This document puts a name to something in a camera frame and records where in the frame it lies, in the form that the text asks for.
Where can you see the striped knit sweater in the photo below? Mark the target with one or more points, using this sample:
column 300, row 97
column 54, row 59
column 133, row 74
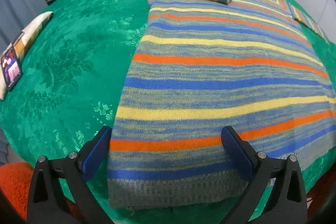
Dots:
column 200, row 66

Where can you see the orange fuzzy blanket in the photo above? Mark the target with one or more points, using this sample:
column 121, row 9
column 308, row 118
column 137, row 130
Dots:
column 33, row 198

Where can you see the patterned cream pillow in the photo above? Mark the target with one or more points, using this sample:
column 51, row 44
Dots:
column 24, row 40

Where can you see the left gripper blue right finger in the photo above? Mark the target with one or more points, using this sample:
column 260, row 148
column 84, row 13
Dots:
column 251, row 168

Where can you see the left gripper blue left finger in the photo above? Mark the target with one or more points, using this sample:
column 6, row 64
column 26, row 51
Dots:
column 80, row 167

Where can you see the black smartphone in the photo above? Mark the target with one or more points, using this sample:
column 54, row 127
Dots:
column 11, row 68

